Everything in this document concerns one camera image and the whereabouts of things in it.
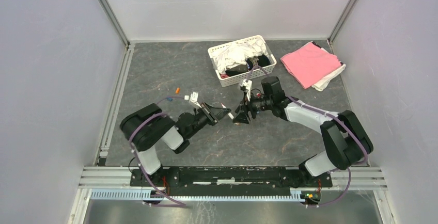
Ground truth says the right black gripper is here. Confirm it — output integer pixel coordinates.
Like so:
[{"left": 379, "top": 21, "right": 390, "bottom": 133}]
[{"left": 232, "top": 91, "right": 273, "bottom": 125}]

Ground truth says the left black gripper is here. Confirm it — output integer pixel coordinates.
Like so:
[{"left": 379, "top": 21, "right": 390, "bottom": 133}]
[{"left": 186, "top": 101, "right": 231, "bottom": 139}]

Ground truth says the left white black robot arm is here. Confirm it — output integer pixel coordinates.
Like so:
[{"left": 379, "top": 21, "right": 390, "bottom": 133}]
[{"left": 119, "top": 103, "right": 231, "bottom": 187}]

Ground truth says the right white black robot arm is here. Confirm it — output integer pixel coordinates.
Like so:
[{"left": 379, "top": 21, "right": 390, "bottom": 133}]
[{"left": 233, "top": 76, "right": 373, "bottom": 187}]

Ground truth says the white plastic basket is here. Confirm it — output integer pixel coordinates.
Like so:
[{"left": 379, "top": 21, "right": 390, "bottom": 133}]
[{"left": 208, "top": 35, "right": 277, "bottom": 87}]

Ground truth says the black cloth in basket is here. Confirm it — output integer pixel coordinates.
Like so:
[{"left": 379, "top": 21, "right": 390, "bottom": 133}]
[{"left": 225, "top": 55, "right": 271, "bottom": 77}]

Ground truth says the white cloth in basket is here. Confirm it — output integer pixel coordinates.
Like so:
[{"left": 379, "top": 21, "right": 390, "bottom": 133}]
[{"left": 212, "top": 39, "right": 267, "bottom": 74}]

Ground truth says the pink folded cloth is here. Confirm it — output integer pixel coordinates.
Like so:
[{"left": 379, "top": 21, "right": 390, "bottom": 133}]
[{"left": 280, "top": 42, "right": 343, "bottom": 89}]

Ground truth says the white cloth under pink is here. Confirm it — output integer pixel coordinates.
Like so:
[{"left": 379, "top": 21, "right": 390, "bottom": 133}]
[{"left": 306, "top": 41, "right": 346, "bottom": 91}]

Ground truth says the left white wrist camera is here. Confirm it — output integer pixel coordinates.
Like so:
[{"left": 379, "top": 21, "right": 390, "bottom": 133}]
[{"left": 184, "top": 91, "right": 202, "bottom": 109}]

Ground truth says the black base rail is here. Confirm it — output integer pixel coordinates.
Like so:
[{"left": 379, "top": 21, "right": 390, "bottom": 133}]
[{"left": 130, "top": 166, "right": 333, "bottom": 197}]

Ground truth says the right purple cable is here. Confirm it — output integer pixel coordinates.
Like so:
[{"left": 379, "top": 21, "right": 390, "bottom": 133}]
[{"left": 248, "top": 66, "right": 369, "bottom": 207}]

